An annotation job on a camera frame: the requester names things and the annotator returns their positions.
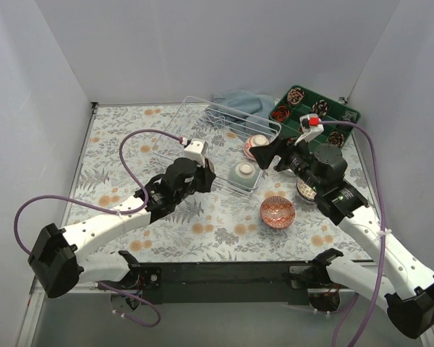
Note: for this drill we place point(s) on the floral patterned table mat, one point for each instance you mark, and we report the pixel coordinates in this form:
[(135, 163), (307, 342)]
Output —
[(126, 146)]

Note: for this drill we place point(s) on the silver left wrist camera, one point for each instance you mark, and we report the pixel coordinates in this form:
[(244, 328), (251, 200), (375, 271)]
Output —
[(194, 149)]

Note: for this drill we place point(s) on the black glazed bowl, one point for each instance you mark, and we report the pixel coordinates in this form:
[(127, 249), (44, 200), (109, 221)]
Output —
[(210, 166)]

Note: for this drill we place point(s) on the grey folded cloth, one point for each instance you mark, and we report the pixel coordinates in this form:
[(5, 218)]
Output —
[(350, 116)]

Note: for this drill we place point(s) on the brown floral pattern bowl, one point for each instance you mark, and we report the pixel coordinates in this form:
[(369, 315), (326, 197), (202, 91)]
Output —
[(305, 188)]

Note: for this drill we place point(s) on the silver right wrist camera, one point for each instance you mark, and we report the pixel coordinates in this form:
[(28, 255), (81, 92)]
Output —
[(311, 128)]

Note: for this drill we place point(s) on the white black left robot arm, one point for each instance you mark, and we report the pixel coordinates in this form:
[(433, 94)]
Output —
[(63, 257)]

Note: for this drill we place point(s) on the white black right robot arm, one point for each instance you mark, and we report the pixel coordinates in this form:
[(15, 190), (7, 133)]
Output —
[(407, 290)]

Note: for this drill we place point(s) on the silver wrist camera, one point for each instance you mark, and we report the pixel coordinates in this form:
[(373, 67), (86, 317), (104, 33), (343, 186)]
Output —
[(311, 128), (194, 149)]

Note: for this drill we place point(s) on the blue white zigzag bowl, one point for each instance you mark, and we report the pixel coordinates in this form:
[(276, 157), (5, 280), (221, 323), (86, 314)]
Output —
[(277, 212)]

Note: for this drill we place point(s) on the white wire dish rack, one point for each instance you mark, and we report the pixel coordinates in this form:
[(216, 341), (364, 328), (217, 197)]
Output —
[(225, 130)]

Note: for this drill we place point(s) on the dark floral rolled tie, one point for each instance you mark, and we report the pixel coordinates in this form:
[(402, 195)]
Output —
[(336, 139)]

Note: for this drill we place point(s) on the pale green bowl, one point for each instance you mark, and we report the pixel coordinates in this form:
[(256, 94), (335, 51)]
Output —
[(243, 175)]

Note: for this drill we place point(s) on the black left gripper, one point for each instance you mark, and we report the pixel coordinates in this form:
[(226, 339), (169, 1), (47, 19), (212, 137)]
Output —
[(205, 176)]

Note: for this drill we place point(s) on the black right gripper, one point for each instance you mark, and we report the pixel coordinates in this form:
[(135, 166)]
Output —
[(282, 155)]

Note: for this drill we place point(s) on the red black rolled tie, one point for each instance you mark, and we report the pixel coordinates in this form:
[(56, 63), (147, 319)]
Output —
[(281, 114)]

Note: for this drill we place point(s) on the green compartment tray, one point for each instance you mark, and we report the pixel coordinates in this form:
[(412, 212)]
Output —
[(292, 128)]

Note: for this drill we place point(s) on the light blue cloth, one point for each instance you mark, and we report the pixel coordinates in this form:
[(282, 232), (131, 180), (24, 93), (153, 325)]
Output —
[(246, 111)]

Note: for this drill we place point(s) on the black white rolled tie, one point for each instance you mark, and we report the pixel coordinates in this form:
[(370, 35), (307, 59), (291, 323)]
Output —
[(320, 108)]

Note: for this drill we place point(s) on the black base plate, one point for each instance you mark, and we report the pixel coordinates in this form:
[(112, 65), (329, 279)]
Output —
[(223, 282)]

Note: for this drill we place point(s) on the orange white floral bowl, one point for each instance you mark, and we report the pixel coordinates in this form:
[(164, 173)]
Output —
[(254, 141)]

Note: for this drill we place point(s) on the brown patterned rolled tie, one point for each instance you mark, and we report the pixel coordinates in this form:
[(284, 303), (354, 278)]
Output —
[(295, 96)]

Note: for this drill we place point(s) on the red diamond pattern bowl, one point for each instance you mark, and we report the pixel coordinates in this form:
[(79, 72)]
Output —
[(305, 197)]

